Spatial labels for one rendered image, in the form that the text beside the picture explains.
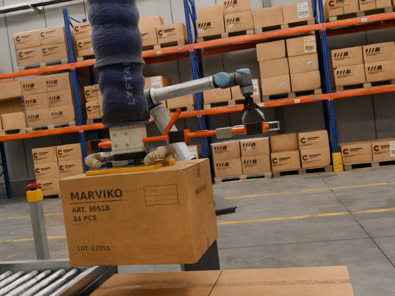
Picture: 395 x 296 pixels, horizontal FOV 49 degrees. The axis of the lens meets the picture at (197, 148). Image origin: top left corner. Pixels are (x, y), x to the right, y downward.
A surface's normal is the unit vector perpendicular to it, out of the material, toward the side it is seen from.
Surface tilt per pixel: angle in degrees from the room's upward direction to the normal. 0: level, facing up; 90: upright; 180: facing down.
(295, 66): 90
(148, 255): 90
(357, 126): 90
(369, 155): 91
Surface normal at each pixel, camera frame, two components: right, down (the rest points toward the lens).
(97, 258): -0.28, 0.08
